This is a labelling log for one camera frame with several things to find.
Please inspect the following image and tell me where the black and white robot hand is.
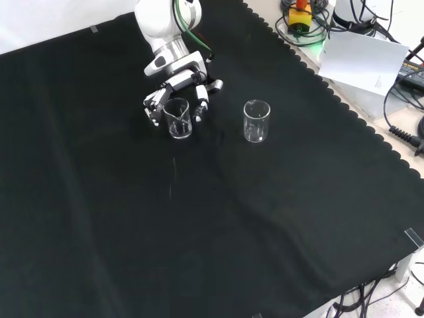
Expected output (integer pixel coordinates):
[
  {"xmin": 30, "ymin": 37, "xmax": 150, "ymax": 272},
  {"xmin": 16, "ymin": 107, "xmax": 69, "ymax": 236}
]
[{"xmin": 142, "ymin": 68, "xmax": 224, "ymax": 129}]

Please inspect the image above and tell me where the clear glass beaker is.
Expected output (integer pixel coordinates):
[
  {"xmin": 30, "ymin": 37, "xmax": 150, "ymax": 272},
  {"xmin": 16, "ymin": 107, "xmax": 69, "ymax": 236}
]
[
  {"xmin": 163, "ymin": 98, "xmax": 193, "ymax": 140},
  {"xmin": 242, "ymin": 99, "xmax": 272, "ymax": 144}
]

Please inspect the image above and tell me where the yellow stop button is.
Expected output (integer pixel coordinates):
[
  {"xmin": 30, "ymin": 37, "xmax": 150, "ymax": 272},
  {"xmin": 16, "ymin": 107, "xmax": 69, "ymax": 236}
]
[{"xmin": 287, "ymin": 0, "xmax": 313, "ymax": 34}]

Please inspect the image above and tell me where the black bench cloth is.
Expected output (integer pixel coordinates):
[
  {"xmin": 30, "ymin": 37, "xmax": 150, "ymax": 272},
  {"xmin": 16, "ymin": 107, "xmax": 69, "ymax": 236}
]
[{"xmin": 0, "ymin": 0, "xmax": 424, "ymax": 318}]

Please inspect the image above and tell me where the white paper sheet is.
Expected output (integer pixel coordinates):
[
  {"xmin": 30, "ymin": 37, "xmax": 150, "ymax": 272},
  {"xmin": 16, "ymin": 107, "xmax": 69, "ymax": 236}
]
[{"xmin": 317, "ymin": 31, "xmax": 410, "ymax": 97}]

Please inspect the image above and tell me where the black power adapter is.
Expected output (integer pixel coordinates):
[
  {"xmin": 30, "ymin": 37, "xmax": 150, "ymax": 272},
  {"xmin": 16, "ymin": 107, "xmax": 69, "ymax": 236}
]
[{"xmin": 396, "ymin": 61, "xmax": 424, "ymax": 86}]

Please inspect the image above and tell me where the black cable with ribbed plug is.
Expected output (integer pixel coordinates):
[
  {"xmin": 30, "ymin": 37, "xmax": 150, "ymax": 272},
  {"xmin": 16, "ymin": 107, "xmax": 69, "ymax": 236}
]
[{"xmin": 384, "ymin": 71, "xmax": 424, "ymax": 156}]

